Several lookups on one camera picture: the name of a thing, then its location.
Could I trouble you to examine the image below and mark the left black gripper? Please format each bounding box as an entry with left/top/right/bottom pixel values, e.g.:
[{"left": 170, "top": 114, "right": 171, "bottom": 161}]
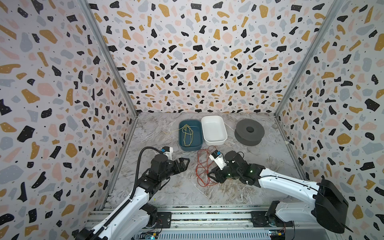
[{"left": 158, "top": 157, "right": 189, "bottom": 183}]

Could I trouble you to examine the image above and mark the red cable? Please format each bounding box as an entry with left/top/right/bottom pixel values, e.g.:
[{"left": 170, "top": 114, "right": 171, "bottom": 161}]
[{"left": 195, "top": 146, "right": 220, "bottom": 187}]

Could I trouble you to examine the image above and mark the grey cable spool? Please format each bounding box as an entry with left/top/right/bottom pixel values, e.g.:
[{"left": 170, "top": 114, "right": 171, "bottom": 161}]
[{"left": 235, "top": 119, "right": 265, "bottom": 147}]

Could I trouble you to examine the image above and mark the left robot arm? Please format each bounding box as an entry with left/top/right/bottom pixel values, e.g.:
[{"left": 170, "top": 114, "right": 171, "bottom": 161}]
[{"left": 75, "top": 146, "right": 190, "bottom": 240}]

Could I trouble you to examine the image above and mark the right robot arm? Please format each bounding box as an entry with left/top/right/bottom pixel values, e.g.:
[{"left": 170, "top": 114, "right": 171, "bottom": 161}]
[{"left": 208, "top": 150, "right": 349, "bottom": 234}]

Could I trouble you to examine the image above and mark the teal plastic bin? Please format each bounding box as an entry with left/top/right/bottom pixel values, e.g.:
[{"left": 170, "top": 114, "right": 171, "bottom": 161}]
[{"left": 179, "top": 119, "right": 204, "bottom": 152}]

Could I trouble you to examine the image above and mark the white plastic bin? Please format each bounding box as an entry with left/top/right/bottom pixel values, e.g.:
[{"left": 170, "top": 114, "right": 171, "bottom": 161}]
[{"left": 201, "top": 116, "right": 228, "bottom": 146}]

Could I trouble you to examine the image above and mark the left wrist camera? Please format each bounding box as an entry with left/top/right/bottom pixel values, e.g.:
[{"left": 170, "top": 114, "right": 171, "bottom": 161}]
[{"left": 161, "top": 146, "right": 174, "bottom": 160}]

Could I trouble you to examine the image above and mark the yellow cable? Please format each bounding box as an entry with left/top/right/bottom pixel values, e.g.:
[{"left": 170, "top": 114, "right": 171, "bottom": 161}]
[{"left": 163, "top": 123, "right": 195, "bottom": 148}]

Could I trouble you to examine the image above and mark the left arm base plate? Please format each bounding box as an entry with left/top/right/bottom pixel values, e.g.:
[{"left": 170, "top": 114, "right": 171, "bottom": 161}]
[{"left": 147, "top": 212, "right": 172, "bottom": 229}]

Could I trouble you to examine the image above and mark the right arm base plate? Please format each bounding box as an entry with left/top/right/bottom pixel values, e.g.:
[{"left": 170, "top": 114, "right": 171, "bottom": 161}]
[{"left": 251, "top": 211, "right": 294, "bottom": 228}]

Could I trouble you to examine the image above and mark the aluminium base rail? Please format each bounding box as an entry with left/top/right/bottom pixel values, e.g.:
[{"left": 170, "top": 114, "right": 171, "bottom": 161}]
[{"left": 82, "top": 204, "right": 338, "bottom": 240}]

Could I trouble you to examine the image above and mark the left frame post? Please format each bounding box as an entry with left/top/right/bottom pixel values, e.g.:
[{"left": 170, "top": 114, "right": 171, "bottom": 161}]
[{"left": 78, "top": 0, "right": 138, "bottom": 119}]

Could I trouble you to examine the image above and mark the frame post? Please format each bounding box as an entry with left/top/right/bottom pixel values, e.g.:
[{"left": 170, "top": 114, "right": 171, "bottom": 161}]
[
  {"left": 274, "top": 0, "right": 343, "bottom": 119},
  {"left": 78, "top": 0, "right": 138, "bottom": 119}
]

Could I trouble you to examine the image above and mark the right frame post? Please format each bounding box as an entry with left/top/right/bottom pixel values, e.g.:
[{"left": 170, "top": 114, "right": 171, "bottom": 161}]
[{"left": 274, "top": 0, "right": 343, "bottom": 119}]

